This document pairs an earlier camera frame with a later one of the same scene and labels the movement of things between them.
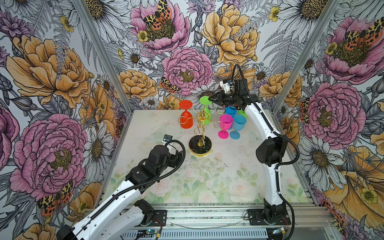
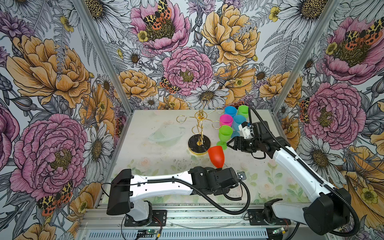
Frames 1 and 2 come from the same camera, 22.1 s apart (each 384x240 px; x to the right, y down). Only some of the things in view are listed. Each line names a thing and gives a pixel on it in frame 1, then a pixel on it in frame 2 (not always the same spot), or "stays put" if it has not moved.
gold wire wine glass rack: (200, 145) stays put
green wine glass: (241, 112) stays put
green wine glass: (204, 100) → (225, 132)
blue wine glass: (232, 112) stays put
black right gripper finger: (213, 98) → (230, 141)
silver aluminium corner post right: (330, 8) stays put
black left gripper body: (171, 161) → (224, 187)
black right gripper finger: (218, 102) → (236, 145)
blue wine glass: (239, 122) stays put
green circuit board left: (150, 231) stays put
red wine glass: (186, 120) → (216, 155)
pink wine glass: (225, 123) stays put
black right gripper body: (228, 98) → (249, 145)
